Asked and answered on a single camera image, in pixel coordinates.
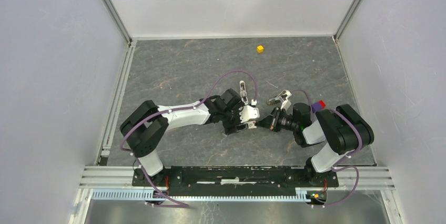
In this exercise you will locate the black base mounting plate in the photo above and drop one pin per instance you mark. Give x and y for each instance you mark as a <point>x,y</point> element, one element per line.
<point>234,180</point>

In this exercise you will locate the yellow cube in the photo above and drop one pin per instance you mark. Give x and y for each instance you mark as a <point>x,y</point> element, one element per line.
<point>260,49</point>

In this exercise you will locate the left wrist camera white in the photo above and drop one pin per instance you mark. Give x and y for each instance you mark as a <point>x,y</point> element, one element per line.
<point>249,114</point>

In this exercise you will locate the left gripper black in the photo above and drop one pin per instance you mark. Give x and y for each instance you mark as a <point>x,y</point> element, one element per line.
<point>230,129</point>

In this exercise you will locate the purple red block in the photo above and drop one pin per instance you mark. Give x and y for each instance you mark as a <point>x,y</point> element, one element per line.
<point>318,106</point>

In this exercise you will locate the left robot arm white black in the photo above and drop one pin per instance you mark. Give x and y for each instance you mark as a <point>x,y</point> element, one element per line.
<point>145,127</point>

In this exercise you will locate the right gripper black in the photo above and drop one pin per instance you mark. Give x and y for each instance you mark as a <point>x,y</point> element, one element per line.
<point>267,122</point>

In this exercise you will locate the aluminium rail frame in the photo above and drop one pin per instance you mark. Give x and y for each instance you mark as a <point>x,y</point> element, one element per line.
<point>109,182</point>

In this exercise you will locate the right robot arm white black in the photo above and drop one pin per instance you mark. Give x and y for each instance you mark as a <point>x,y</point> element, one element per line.
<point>342,130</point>

